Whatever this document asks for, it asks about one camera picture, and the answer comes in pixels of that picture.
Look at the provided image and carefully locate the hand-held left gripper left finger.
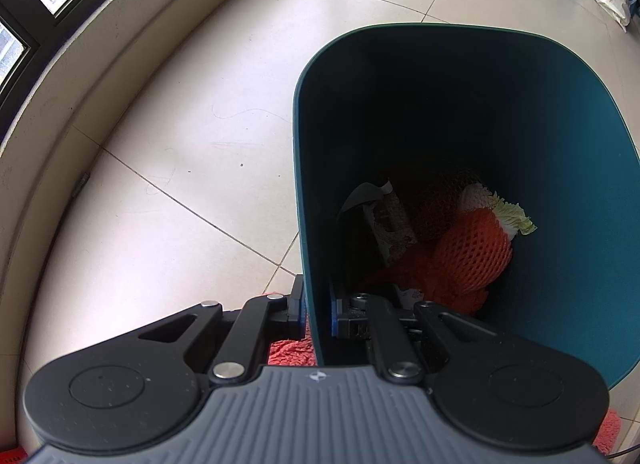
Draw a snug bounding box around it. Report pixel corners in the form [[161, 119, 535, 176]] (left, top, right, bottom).
[[137, 274, 307, 381]]

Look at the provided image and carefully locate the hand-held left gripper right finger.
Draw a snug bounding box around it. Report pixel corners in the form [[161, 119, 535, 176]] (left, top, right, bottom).
[[328, 280, 503, 386]]

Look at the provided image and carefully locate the orange mesh net bag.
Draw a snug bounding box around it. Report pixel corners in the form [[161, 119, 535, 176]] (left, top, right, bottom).
[[359, 243, 490, 315]]

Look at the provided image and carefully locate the white purple snack wrapper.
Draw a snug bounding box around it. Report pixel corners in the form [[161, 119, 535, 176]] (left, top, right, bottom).
[[339, 181, 419, 265]]

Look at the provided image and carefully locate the orange foam fruit net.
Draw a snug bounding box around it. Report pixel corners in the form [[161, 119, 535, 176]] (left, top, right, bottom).
[[433, 208, 515, 295]]

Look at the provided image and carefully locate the brown mesh net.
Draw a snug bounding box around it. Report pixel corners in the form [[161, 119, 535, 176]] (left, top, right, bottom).
[[412, 166, 482, 241]]

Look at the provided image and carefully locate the napa cabbage leaf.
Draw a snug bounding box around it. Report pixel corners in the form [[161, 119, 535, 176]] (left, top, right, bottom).
[[459, 182, 538, 238]]

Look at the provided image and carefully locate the dark teal trash bin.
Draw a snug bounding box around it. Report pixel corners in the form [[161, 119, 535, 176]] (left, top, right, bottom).
[[292, 24, 640, 393]]

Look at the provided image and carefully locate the red floor mat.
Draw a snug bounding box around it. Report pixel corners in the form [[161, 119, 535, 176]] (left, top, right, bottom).
[[0, 338, 622, 464]]

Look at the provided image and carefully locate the black window frame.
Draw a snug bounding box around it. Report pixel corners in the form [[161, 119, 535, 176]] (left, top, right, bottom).
[[0, 0, 171, 117]]

